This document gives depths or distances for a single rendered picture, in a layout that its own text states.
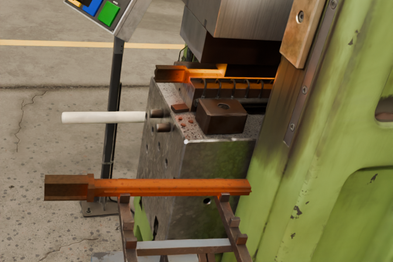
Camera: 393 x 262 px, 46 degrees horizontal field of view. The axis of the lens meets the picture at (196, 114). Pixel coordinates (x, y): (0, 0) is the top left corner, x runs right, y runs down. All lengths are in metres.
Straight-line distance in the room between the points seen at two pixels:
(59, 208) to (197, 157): 1.19
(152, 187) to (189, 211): 0.43
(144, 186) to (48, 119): 2.04
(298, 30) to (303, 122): 0.21
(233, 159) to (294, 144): 0.24
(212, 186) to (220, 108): 0.32
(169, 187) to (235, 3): 0.49
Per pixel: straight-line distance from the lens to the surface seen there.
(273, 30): 1.26
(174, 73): 1.35
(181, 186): 0.97
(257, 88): 1.39
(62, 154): 2.66
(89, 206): 2.28
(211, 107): 1.26
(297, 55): 1.07
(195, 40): 1.31
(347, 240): 1.43
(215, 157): 1.28
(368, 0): 0.95
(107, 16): 1.71
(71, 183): 0.93
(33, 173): 2.53
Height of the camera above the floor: 1.57
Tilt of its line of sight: 30 degrees down
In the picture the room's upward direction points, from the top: 12 degrees clockwise
